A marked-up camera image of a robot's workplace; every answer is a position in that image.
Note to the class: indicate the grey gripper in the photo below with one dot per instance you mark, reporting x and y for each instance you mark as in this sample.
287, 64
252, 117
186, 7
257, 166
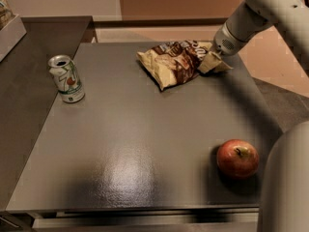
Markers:
224, 43

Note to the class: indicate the brown chip bag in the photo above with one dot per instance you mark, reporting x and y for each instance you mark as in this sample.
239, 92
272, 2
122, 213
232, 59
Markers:
174, 63

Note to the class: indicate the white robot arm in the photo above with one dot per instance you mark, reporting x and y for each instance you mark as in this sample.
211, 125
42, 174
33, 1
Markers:
284, 205

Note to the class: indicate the red apple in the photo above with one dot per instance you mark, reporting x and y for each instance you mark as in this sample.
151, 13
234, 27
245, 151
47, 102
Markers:
237, 159

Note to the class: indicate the white green soda can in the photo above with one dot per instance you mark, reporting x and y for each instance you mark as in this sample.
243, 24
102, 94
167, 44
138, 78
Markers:
65, 76

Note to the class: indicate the white box with snacks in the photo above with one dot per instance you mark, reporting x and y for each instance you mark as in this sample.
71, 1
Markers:
12, 29

